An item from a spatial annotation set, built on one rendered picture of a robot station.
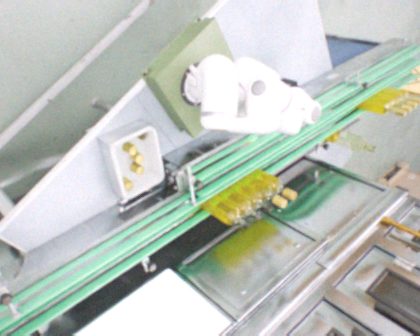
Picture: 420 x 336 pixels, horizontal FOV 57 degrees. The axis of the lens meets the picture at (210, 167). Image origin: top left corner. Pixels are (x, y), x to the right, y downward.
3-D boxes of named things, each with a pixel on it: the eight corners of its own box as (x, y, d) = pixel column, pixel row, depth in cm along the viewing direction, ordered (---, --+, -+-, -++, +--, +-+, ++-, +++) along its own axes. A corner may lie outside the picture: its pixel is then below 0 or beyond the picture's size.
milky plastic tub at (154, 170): (112, 192, 138) (125, 202, 132) (96, 137, 126) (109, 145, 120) (152, 171, 147) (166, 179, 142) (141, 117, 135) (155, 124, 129)
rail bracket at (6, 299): (-12, 286, 116) (13, 333, 101) (-37, 245, 107) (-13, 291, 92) (5, 276, 119) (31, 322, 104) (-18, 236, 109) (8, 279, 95)
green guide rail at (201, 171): (185, 173, 141) (199, 182, 136) (184, 171, 140) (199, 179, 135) (411, 46, 232) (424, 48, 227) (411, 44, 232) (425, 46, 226)
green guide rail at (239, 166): (187, 190, 145) (201, 198, 140) (187, 187, 144) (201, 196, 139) (408, 58, 236) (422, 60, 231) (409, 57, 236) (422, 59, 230)
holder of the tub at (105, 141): (115, 202, 141) (127, 212, 136) (96, 136, 126) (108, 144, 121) (154, 181, 150) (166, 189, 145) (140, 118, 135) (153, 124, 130)
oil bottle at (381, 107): (349, 106, 208) (401, 120, 190) (350, 96, 205) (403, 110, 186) (355, 102, 211) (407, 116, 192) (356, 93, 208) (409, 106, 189)
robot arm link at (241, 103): (203, 104, 105) (223, 45, 102) (243, 115, 126) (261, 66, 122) (231, 115, 101) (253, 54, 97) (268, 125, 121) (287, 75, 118)
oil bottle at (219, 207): (194, 204, 151) (232, 229, 137) (192, 192, 148) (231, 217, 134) (204, 197, 154) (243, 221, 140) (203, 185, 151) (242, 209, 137)
